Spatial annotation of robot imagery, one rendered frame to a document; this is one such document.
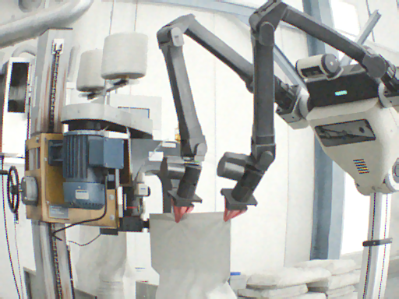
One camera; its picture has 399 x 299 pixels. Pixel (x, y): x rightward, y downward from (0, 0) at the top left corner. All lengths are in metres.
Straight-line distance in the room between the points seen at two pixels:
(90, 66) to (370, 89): 1.06
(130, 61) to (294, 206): 6.05
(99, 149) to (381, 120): 0.91
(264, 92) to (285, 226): 6.27
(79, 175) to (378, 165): 0.99
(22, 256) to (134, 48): 3.10
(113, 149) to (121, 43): 0.37
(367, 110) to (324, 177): 6.31
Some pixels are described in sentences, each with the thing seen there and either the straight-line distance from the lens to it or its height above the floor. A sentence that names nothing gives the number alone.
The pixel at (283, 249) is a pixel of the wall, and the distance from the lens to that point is 8.14.
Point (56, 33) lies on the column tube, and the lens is 2.52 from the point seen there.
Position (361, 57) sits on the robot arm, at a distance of 1.96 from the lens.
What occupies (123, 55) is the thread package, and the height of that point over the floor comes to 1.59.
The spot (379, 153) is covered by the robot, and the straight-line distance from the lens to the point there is 2.23.
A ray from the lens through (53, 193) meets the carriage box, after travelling 2.38.
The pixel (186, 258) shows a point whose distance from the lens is 2.33.
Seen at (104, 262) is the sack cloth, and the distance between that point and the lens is 2.78.
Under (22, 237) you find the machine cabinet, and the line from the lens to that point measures 5.18.
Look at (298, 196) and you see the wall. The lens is 8.26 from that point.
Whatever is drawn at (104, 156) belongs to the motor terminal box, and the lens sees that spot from 2.16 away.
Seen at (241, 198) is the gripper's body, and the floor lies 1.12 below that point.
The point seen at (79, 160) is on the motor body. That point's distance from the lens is 2.22.
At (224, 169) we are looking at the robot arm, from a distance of 1.97.
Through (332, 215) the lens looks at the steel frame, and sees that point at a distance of 8.17.
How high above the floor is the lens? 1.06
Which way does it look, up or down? 6 degrees up
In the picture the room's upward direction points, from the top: straight up
